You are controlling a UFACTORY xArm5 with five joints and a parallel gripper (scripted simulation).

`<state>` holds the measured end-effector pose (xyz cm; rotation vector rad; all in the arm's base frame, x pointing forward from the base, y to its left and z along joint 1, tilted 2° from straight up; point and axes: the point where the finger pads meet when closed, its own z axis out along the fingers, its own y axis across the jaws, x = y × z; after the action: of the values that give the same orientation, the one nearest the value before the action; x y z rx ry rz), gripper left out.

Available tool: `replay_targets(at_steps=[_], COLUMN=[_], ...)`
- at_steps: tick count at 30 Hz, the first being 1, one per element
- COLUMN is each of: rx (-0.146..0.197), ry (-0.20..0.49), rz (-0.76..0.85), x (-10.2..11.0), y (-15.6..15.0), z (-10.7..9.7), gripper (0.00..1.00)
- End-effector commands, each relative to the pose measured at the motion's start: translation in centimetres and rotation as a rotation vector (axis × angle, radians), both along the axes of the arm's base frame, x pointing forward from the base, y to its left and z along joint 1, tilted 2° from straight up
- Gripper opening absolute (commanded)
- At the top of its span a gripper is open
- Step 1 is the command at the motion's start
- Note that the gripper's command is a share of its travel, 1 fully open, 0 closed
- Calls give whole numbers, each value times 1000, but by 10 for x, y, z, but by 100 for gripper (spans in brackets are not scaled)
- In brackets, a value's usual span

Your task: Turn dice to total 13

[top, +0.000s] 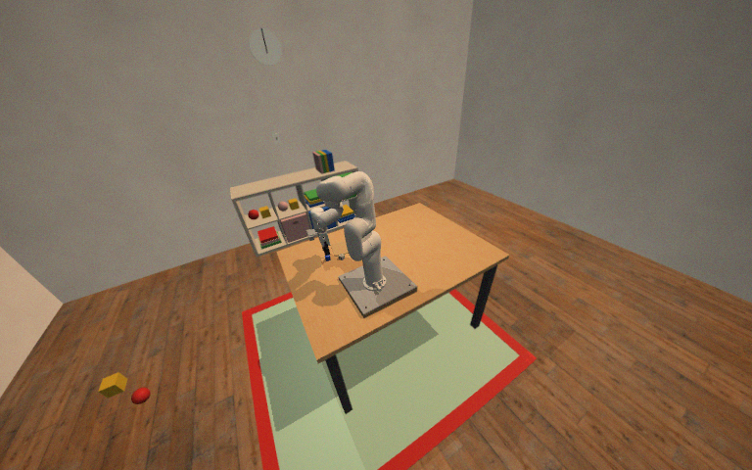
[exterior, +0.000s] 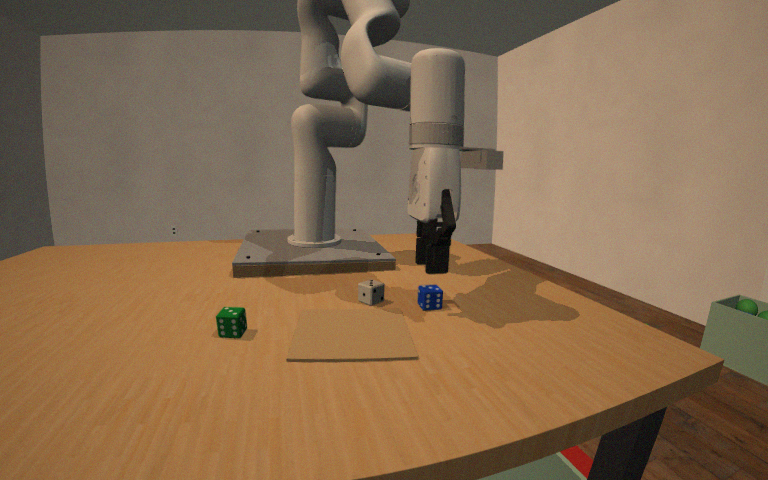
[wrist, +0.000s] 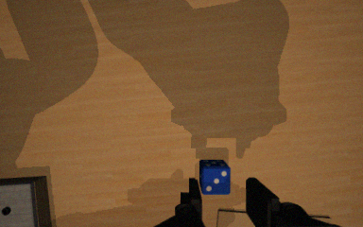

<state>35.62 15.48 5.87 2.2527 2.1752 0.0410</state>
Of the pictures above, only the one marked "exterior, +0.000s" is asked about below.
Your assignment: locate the tan flat mat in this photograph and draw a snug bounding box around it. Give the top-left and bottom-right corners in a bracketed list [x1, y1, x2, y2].
[286, 308, 418, 362]

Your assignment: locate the blue die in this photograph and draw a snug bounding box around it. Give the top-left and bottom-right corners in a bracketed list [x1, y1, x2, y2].
[418, 285, 443, 311]

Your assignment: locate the white die with black pips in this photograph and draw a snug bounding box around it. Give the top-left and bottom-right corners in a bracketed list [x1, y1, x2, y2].
[358, 279, 385, 306]

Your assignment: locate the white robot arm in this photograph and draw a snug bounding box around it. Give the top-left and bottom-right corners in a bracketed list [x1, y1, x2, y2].
[288, 0, 503, 248]

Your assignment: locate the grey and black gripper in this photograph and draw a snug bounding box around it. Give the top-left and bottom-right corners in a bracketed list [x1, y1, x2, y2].
[407, 144, 463, 274]

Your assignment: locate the green die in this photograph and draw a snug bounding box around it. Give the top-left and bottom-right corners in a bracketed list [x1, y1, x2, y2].
[216, 307, 247, 338]

